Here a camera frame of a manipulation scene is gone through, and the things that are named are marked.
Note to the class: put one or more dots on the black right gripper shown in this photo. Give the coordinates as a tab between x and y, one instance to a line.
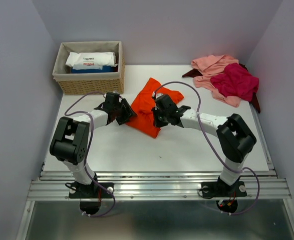
157	122

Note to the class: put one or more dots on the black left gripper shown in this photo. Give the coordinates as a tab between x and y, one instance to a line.
128	112

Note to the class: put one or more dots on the dark maroon t-shirt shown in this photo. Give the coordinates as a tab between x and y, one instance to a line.
192	73

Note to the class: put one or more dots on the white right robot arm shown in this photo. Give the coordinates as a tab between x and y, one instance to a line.
235	137

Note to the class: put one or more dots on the light pink t-shirt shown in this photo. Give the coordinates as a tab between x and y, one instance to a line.
210	66

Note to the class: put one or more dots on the aluminium mounting rail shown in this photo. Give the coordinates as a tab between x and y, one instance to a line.
157	186

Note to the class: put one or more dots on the woven wicker basket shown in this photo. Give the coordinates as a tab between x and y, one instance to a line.
83	83

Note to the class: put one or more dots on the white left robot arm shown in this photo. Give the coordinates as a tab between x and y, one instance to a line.
74	132

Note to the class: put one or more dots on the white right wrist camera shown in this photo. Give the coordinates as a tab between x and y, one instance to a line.
156	95

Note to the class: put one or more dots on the white rolled t-shirt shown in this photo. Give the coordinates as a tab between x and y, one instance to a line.
92	59

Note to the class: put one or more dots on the magenta t-shirt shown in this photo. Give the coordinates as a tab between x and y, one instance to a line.
236	81

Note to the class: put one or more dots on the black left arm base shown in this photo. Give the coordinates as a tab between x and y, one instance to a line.
91	197

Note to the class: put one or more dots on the orange t-shirt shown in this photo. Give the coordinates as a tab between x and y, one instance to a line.
142	106

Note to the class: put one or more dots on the blue rolled t-shirt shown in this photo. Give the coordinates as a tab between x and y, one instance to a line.
83	69

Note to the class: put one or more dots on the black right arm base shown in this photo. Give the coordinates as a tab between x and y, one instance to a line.
227	194

